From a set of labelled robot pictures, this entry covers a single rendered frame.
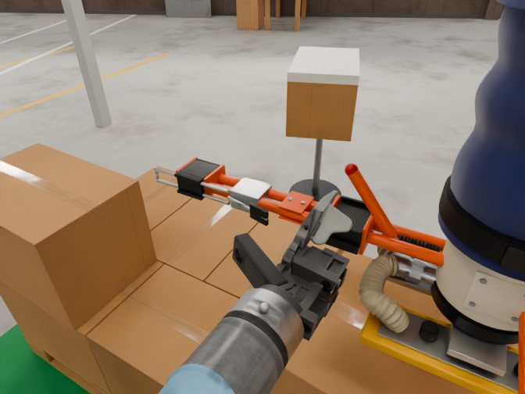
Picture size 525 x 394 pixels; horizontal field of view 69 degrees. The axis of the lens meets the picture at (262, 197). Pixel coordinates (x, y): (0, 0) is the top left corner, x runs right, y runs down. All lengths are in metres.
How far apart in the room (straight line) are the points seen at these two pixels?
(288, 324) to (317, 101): 1.93
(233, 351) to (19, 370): 1.90
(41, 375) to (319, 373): 1.58
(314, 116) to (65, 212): 1.51
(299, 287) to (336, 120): 1.88
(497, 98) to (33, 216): 1.26
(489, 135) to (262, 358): 0.38
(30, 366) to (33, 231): 1.05
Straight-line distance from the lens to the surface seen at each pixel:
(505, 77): 0.54
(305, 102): 2.31
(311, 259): 0.53
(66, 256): 1.35
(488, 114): 0.54
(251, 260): 0.54
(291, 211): 0.74
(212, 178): 0.84
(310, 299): 0.50
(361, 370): 0.85
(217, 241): 1.71
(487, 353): 0.72
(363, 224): 0.71
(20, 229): 1.35
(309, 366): 0.84
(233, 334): 0.42
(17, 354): 2.32
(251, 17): 8.68
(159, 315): 1.47
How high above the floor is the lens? 1.67
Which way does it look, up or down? 35 degrees down
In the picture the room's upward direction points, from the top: 1 degrees counter-clockwise
